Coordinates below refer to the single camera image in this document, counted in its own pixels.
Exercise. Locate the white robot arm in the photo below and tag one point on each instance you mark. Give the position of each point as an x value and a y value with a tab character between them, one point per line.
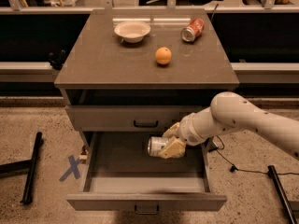
229	112

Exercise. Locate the orange fruit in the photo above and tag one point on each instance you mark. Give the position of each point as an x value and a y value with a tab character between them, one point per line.
163	55

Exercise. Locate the white bowl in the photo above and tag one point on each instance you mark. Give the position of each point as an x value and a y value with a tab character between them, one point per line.
132	31

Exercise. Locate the silver green 7up can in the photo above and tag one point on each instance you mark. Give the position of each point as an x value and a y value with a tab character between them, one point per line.
156	144

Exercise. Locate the red soda can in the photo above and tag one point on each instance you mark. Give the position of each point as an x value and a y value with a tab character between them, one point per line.
193	30

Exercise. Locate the black clamp on rail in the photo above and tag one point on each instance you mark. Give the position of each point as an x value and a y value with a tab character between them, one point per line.
57	61

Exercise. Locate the open grey middle drawer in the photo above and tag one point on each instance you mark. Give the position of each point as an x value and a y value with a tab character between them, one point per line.
120	175

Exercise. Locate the blue tape cross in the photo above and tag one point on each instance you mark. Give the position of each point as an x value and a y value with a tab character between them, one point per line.
73	169

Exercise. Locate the black floor stand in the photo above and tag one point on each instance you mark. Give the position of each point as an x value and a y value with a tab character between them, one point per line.
290	208
29	166

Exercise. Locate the grey drawer cabinet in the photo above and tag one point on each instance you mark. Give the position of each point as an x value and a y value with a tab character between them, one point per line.
103	69

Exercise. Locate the black floor stand right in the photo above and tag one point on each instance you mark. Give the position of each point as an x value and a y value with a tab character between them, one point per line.
290	208

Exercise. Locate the black floor stand left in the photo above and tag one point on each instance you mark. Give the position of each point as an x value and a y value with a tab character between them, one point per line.
29	166

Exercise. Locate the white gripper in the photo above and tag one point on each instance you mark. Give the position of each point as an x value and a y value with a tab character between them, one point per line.
189	131

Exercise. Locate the closed grey top drawer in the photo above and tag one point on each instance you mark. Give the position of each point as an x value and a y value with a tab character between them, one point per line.
127	118

